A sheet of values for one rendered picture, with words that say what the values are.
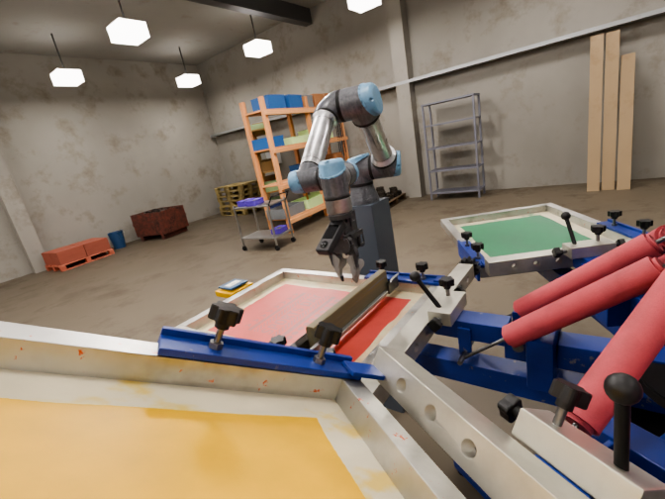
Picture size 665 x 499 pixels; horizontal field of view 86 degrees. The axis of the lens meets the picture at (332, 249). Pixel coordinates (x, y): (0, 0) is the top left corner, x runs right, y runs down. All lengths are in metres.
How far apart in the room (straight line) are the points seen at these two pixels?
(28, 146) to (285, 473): 10.30
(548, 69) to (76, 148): 10.22
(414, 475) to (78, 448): 0.32
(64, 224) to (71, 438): 10.13
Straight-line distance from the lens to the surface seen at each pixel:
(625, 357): 0.64
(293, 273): 1.61
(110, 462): 0.40
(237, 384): 0.53
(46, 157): 10.57
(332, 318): 1.01
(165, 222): 9.78
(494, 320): 0.94
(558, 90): 7.81
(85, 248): 9.51
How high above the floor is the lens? 1.51
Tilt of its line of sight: 16 degrees down
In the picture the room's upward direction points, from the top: 11 degrees counter-clockwise
